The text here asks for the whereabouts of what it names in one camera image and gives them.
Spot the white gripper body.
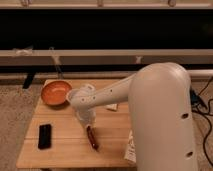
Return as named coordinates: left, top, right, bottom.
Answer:
left=76, top=109, right=96, bottom=128

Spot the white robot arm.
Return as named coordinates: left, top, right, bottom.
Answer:
left=67, top=62, right=198, bottom=171

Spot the small white packet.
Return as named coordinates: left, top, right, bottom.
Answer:
left=106, top=104, right=118, bottom=111

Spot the orange bowl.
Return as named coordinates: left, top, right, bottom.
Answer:
left=41, top=80, right=72, bottom=106

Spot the black rectangular block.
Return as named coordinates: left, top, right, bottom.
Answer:
left=38, top=124, right=52, bottom=149

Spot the white bottle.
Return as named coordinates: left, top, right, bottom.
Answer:
left=124, top=133, right=136, bottom=163

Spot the black cable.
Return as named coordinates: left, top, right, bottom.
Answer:
left=190, top=77, right=213, bottom=168

